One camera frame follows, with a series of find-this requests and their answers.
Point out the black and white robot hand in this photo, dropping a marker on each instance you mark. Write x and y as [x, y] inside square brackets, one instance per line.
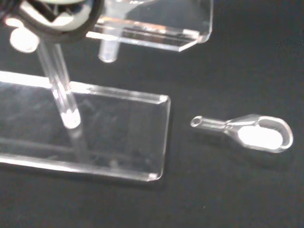
[69, 23]

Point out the clear acrylic funnel stand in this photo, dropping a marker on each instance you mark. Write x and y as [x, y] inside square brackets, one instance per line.
[118, 133]

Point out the glass weighing funnel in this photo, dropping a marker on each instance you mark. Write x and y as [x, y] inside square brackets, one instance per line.
[259, 137]

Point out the black bench cloth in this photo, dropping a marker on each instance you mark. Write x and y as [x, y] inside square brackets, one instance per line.
[225, 202]

